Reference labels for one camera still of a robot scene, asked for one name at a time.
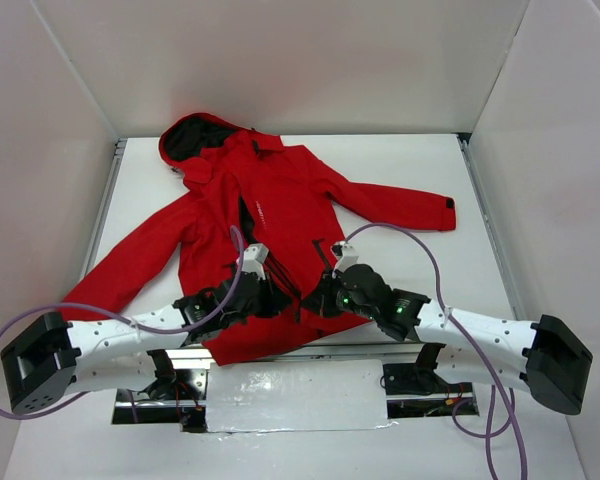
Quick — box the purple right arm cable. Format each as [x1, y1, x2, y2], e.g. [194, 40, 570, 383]
[332, 222, 529, 480]

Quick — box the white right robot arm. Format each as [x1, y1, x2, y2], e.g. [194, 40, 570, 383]
[302, 264, 593, 415]

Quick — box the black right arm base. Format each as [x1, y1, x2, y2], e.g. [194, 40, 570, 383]
[380, 363, 478, 419]

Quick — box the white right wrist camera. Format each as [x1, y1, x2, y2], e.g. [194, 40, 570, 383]
[331, 240, 359, 274]

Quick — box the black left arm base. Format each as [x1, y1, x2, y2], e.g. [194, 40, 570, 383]
[111, 350, 211, 433]

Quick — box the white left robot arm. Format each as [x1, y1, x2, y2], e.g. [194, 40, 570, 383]
[0, 273, 291, 415]

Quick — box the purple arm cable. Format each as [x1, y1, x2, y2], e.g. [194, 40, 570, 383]
[0, 224, 246, 426]
[332, 222, 529, 480]

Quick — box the reflective foil sheet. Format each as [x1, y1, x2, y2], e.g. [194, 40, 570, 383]
[205, 359, 396, 434]

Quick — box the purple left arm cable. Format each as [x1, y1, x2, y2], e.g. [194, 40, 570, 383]
[0, 224, 246, 426]

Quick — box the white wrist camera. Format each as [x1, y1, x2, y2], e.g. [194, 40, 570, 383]
[241, 243, 269, 279]
[331, 240, 359, 274]

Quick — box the red hooded jacket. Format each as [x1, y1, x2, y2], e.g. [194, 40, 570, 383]
[63, 113, 456, 365]

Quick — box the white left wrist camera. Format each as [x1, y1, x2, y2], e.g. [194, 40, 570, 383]
[241, 243, 269, 279]

